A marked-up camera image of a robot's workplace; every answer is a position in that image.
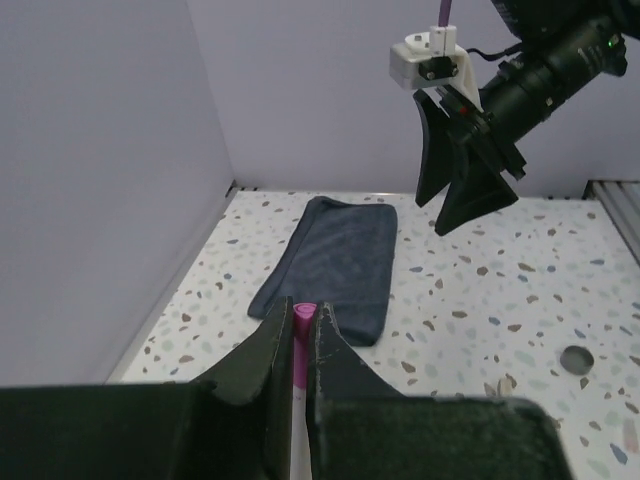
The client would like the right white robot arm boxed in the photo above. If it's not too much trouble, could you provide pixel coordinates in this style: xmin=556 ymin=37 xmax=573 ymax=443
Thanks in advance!
xmin=413 ymin=1 xmax=639 ymax=236

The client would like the grey round cap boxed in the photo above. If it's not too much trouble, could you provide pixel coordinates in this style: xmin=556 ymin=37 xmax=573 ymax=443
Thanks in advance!
xmin=559 ymin=345 xmax=595 ymax=376

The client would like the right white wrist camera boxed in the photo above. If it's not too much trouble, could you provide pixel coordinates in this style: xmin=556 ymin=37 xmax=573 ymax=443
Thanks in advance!
xmin=389 ymin=25 xmax=483 ymax=111

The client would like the pink capped marker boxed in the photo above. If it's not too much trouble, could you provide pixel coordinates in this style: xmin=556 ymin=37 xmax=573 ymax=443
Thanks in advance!
xmin=290 ymin=303 xmax=316 ymax=480

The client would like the dark blue folded towel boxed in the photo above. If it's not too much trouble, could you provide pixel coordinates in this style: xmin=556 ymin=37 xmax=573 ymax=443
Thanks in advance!
xmin=247 ymin=196 xmax=398 ymax=347

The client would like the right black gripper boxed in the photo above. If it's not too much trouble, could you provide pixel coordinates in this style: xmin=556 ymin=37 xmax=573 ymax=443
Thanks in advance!
xmin=413 ymin=89 xmax=526 ymax=236

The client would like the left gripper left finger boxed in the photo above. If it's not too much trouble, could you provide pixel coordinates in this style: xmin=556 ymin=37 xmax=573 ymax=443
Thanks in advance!
xmin=1 ymin=298 xmax=294 ymax=479

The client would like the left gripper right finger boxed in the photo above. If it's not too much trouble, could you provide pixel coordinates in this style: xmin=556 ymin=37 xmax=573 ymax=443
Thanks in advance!
xmin=306 ymin=303 xmax=572 ymax=479

